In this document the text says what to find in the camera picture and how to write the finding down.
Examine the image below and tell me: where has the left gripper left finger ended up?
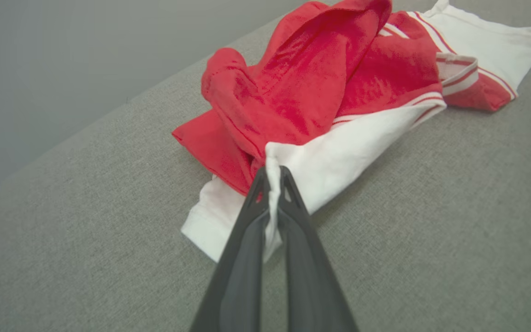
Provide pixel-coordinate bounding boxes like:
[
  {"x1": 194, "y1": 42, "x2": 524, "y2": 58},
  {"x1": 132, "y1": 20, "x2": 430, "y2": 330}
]
[{"x1": 189, "y1": 166, "x2": 271, "y2": 332}]

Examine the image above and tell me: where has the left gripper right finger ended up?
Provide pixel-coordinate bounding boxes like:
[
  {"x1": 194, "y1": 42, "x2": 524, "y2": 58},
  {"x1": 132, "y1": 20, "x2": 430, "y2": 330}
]
[{"x1": 276, "y1": 165, "x2": 359, "y2": 332}]

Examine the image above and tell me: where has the red and white jersey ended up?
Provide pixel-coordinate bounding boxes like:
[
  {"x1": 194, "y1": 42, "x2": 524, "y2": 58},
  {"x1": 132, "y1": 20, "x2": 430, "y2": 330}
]
[{"x1": 172, "y1": 0, "x2": 531, "y2": 263}]

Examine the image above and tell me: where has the white backdrop panel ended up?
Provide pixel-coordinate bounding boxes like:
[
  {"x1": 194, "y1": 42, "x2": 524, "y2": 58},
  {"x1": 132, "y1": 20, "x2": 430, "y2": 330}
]
[{"x1": 0, "y1": 0, "x2": 314, "y2": 187}]

